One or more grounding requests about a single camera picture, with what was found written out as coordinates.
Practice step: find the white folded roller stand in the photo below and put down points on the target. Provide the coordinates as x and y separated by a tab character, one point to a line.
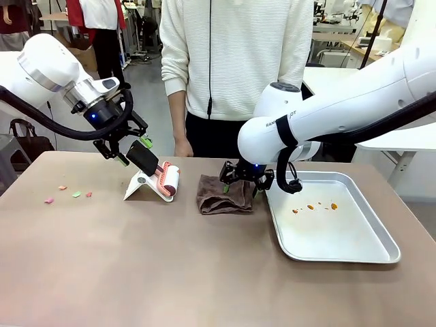
136	187

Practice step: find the white knit sweater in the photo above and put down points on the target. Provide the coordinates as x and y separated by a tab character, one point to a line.
238	51

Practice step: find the silver metal tray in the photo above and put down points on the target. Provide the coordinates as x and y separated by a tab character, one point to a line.
327	235

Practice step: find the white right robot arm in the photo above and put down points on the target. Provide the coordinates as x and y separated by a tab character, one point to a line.
340	102

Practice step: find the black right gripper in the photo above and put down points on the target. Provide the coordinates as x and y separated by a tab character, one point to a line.
248	172

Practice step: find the brown cardboard box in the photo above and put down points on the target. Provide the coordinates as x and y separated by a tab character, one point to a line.
81	54

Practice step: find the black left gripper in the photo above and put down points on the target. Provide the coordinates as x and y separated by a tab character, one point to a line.
105	119

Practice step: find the bystander in red white top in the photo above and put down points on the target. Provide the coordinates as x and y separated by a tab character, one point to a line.
105	37

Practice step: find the pink paper scrap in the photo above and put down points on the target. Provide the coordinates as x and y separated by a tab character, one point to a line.
49	200

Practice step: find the person right forearm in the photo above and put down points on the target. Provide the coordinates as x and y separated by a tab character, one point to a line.
178	116

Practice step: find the dark brown bag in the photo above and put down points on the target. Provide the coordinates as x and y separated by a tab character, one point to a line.
30	139

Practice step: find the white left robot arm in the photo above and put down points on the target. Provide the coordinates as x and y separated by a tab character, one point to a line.
44	64

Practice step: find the black vertical pole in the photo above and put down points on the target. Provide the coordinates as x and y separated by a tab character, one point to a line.
374	30

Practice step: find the brown cloth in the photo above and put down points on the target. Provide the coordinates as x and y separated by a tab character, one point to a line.
218	201

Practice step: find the person right hand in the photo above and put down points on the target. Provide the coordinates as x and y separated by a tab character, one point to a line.
183	148

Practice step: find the grey metal stool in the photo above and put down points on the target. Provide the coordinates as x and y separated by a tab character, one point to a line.
7	160

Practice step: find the black trousers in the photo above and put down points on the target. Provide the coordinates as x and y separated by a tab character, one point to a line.
211	136

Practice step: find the wooden desk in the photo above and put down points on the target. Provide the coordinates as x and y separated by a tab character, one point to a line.
364	49

